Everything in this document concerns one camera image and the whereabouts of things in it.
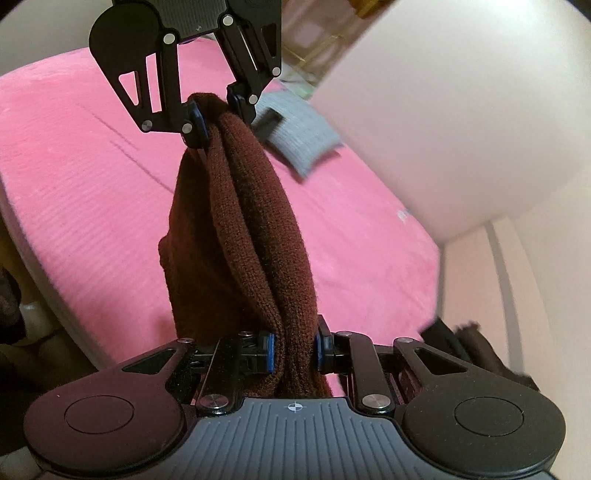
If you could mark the golden metal rack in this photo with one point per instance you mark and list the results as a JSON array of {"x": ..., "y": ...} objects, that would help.
[{"x": 323, "y": 50}]

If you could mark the pink ribbed blanket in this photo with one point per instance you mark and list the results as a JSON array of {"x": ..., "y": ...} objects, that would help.
[{"x": 92, "y": 184}]

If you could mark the dark brown fuzzy cloth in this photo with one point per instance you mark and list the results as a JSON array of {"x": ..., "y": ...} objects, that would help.
[{"x": 485, "y": 350}]

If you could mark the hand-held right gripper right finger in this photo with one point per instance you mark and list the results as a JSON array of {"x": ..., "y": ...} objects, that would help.
[{"x": 319, "y": 353}]

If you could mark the black phone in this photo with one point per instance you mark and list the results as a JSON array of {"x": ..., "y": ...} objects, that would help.
[{"x": 268, "y": 124}]

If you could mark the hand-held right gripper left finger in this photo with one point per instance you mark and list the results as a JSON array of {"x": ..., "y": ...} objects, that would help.
[{"x": 269, "y": 353}]

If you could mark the brown knit button cardigan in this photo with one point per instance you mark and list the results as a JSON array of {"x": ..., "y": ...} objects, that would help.
[{"x": 249, "y": 240}]

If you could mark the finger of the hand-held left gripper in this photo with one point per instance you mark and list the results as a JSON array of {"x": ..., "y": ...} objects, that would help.
[
  {"x": 170, "y": 92},
  {"x": 251, "y": 78}
]

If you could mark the grey knit pillow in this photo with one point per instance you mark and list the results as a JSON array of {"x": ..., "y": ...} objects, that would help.
[{"x": 304, "y": 134}]

